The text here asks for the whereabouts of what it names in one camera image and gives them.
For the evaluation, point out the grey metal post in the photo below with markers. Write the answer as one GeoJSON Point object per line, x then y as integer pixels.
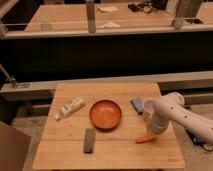
{"type": "Point", "coordinates": [90, 16]}

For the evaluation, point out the blue sponge block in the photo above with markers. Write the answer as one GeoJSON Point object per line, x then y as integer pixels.
{"type": "Point", "coordinates": [137, 104]}

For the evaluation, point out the white tube with label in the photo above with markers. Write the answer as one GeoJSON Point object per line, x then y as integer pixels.
{"type": "Point", "coordinates": [70, 108]}

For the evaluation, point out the white paper on far table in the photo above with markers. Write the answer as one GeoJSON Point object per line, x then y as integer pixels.
{"type": "Point", "coordinates": [110, 24]}

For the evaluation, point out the brown cardboard box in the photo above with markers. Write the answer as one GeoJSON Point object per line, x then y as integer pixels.
{"type": "Point", "coordinates": [14, 146]}

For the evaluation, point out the orange pepper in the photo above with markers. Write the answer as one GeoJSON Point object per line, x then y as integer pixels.
{"type": "Point", "coordinates": [146, 139]}

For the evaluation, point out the white plastic cup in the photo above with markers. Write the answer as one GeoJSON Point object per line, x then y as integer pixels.
{"type": "Point", "coordinates": [148, 108]}

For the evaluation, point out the orange ceramic bowl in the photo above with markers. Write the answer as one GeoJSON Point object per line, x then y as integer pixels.
{"type": "Point", "coordinates": [105, 114]}

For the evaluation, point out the dark grey rectangular block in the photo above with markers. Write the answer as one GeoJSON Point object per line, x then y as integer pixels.
{"type": "Point", "coordinates": [89, 140]}

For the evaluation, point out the metal clamp at left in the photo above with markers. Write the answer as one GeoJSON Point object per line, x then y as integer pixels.
{"type": "Point", "coordinates": [9, 78]}

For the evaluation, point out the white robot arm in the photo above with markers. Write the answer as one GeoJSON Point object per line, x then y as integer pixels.
{"type": "Point", "coordinates": [170, 107]}

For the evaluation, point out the white sheet on far table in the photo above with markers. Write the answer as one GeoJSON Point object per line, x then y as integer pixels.
{"type": "Point", "coordinates": [107, 9]}

